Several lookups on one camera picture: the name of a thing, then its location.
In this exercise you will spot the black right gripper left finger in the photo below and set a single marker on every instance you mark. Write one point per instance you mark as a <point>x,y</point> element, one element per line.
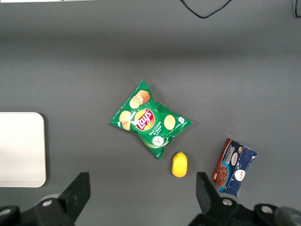
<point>75,195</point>

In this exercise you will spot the yellow lemon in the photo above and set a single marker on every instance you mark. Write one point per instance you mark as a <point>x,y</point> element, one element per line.
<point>179,166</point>

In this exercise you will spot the blue chocolate cookie box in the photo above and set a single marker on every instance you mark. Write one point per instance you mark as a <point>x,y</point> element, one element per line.
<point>232,167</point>

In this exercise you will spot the green Lays chips bag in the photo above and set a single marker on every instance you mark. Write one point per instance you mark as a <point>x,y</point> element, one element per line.
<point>148,122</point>

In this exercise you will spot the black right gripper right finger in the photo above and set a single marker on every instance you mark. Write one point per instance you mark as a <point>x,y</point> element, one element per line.
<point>208,197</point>

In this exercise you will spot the white rectangular plastic tray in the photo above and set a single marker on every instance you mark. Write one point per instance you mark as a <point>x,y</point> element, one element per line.
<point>22,150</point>

